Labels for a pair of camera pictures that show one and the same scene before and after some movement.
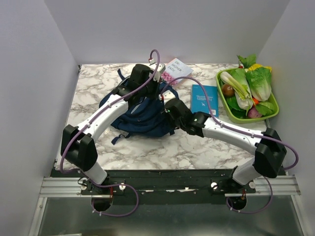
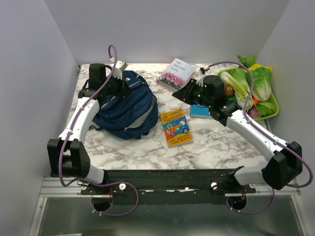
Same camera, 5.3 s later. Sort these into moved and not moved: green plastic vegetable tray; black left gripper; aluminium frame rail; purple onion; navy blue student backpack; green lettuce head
Moved: navy blue student backpack; black left gripper
Not moved: green plastic vegetable tray; green lettuce head; aluminium frame rail; purple onion
